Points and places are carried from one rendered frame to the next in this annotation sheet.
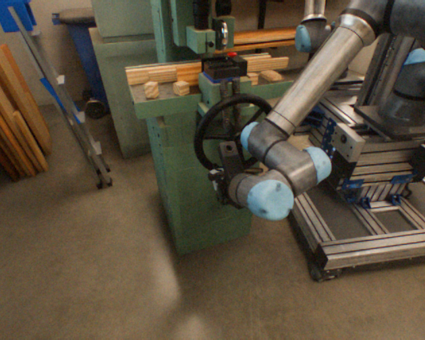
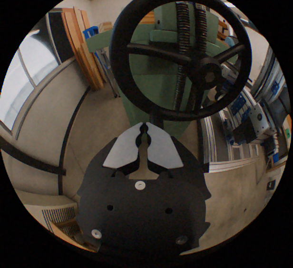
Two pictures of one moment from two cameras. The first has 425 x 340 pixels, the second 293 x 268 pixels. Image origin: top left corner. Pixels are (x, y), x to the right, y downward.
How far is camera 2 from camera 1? 68 cm
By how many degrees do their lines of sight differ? 25
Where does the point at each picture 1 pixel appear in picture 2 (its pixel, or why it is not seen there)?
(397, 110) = (280, 113)
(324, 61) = not seen: outside the picture
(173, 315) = not seen: hidden behind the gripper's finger
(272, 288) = not seen: hidden behind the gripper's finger
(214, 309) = (145, 173)
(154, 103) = (101, 35)
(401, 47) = (274, 75)
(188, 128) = (139, 58)
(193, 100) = (145, 29)
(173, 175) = (127, 101)
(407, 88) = (286, 103)
